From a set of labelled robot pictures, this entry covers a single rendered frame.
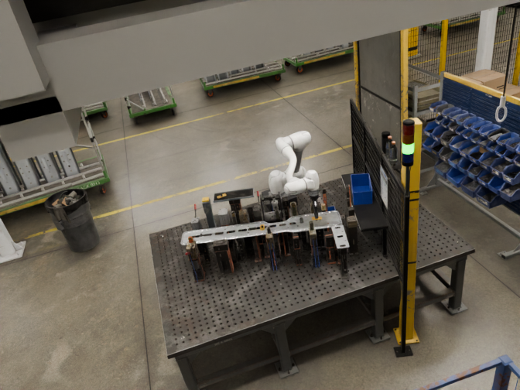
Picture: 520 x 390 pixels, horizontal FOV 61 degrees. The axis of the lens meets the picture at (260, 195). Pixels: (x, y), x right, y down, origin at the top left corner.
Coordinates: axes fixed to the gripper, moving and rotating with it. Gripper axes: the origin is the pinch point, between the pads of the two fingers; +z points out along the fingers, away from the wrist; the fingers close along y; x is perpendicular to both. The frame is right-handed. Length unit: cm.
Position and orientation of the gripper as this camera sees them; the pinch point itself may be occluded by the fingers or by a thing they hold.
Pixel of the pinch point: (316, 213)
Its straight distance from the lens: 377.6
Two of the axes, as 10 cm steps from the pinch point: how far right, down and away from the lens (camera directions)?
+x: 9.9, -1.4, -0.7
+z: 1.6, 8.4, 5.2
